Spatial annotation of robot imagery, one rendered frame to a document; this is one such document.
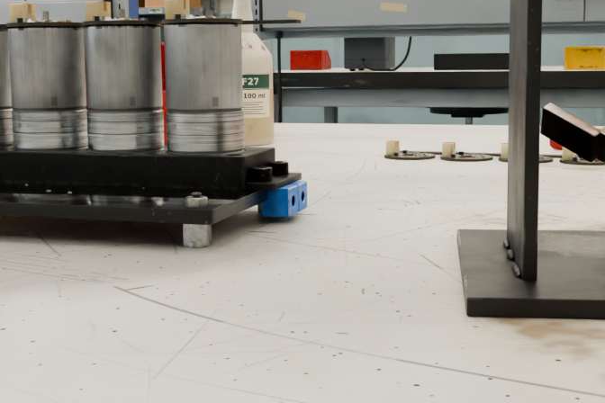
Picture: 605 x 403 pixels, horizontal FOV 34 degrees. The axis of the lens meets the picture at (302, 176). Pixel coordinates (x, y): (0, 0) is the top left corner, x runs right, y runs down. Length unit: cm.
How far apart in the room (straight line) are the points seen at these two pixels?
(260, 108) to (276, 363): 39
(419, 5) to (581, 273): 235
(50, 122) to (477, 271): 16
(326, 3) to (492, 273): 241
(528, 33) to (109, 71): 15
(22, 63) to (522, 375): 21
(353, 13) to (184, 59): 229
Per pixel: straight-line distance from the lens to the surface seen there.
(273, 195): 30
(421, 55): 471
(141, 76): 32
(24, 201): 29
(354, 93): 266
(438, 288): 22
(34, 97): 33
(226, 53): 30
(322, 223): 30
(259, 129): 55
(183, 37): 30
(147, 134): 32
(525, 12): 21
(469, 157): 47
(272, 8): 265
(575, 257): 24
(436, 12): 255
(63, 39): 33
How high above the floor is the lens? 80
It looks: 7 degrees down
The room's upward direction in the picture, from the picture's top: 1 degrees counter-clockwise
